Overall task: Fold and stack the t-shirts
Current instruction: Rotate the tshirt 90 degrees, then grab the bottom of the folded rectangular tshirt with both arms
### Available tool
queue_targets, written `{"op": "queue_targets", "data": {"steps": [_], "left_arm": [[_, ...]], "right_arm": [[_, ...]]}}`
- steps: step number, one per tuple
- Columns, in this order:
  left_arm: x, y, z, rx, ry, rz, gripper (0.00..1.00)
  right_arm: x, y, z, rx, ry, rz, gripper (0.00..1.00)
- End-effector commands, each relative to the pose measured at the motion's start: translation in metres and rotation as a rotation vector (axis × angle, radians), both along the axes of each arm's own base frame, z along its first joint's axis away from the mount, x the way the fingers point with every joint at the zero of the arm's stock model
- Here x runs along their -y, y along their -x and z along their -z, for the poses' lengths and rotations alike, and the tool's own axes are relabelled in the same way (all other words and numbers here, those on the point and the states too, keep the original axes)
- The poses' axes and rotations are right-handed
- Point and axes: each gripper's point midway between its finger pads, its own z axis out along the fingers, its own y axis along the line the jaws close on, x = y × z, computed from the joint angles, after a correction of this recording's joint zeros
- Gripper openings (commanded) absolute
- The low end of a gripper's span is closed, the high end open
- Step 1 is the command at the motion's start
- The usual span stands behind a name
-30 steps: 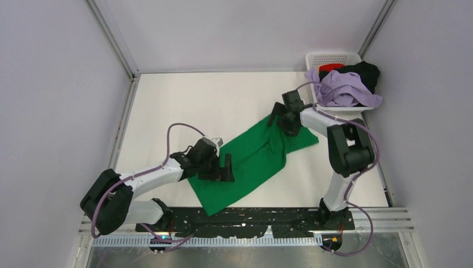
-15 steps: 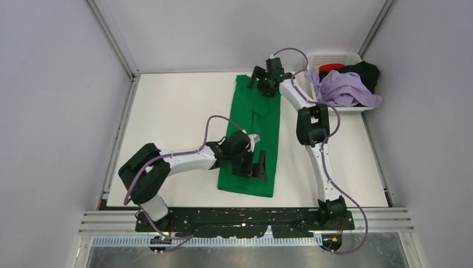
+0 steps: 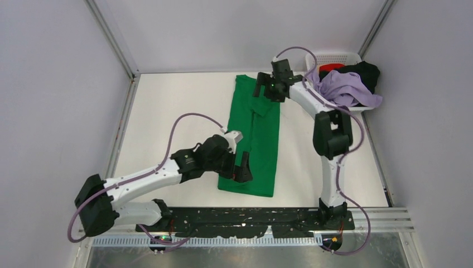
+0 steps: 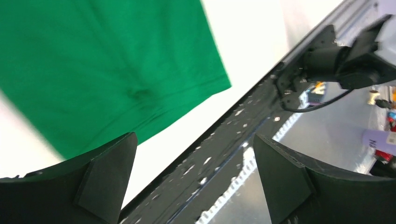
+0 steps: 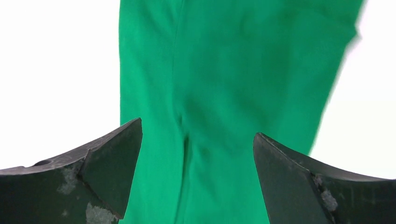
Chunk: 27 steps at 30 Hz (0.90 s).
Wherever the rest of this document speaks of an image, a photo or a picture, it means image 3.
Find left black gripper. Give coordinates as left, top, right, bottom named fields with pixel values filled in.
left=205, top=147, right=252, bottom=182

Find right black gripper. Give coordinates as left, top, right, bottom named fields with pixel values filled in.
left=252, top=71, right=284, bottom=103

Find green t shirt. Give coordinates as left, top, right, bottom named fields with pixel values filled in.
left=218, top=75, right=281, bottom=198

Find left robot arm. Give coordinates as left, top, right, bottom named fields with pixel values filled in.
left=72, top=131, right=253, bottom=237

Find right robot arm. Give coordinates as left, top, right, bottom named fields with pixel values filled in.
left=253, top=59, right=353, bottom=229

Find red t shirt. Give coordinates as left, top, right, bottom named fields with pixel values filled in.
left=319, top=63, right=345, bottom=73

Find white laundry basket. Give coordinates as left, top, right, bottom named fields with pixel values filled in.
left=305, top=51, right=377, bottom=112

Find lavender t shirt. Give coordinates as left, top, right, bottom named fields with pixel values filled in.
left=306, top=70, right=383, bottom=108

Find black t shirt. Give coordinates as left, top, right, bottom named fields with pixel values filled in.
left=318, top=61, right=380, bottom=94

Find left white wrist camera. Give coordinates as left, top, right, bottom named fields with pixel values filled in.
left=220, top=127, right=243, bottom=147

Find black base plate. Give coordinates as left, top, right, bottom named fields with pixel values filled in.
left=145, top=207, right=355, bottom=238

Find slotted cable duct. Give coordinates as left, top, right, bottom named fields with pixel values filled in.
left=92, top=234, right=322, bottom=247

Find right corner frame post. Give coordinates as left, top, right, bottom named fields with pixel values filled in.
left=358, top=0, right=398, bottom=59

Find corner frame post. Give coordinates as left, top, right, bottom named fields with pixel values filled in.
left=84, top=0, right=140, bottom=81
left=358, top=0, right=398, bottom=59

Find left corner frame post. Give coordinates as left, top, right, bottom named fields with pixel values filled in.
left=84, top=0, right=140, bottom=81

